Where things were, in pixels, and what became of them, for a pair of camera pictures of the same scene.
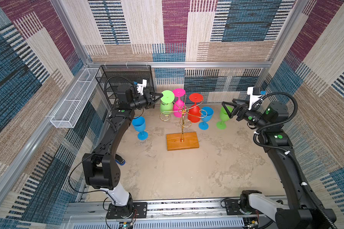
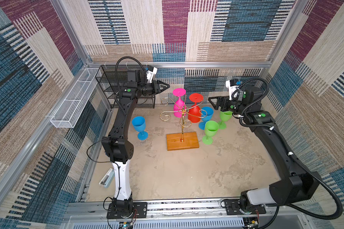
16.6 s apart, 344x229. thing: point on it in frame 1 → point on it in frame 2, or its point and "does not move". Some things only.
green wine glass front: x=223 y=117 does not move
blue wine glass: x=207 y=113 does not move
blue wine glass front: x=139 y=123 does not move
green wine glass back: x=166 y=105 → x=211 y=128
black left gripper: x=148 y=100 → x=156 y=87
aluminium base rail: x=187 y=214 does not move
